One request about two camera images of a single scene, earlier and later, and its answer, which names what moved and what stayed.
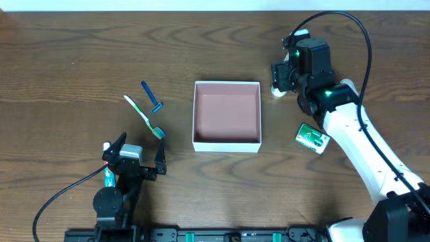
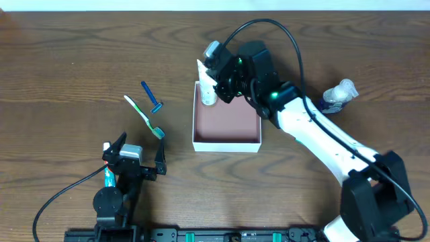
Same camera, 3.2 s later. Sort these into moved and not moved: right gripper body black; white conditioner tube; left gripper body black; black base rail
Moved: white conditioner tube; right gripper body black
Not moved: black base rail; left gripper body black
